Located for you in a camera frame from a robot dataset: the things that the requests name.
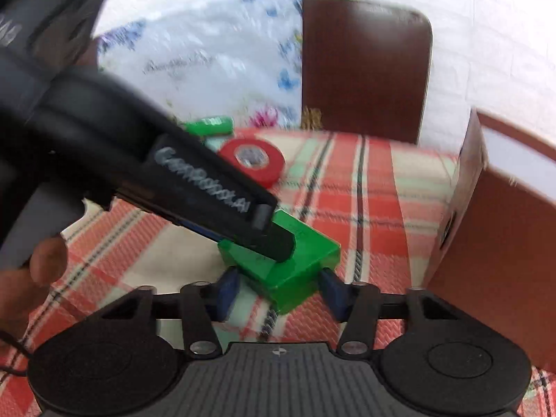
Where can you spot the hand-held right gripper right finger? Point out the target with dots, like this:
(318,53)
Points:
(332,295)

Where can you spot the floral plastic bag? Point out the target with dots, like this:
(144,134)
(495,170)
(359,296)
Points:
(208,56)

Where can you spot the red tape roll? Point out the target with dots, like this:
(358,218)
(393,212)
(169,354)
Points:
(256,160)

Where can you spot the person's left hand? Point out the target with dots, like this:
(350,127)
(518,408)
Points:
(26,295)

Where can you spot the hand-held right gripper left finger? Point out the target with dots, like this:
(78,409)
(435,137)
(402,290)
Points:
(228,293)

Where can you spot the green plastic box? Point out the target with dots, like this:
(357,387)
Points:
(299,269)

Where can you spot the brown chair back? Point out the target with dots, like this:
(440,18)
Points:
(365,65)

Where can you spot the red plaid tablecloth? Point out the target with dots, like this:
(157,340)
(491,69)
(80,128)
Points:
(382,208)

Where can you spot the green tape roll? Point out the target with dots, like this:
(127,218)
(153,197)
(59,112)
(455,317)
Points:
(210,125)

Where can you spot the brown storage box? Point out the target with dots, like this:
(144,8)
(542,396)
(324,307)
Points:
(499,260)

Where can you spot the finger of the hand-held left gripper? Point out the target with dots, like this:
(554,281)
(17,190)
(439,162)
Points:
(204,232)
(278,241)

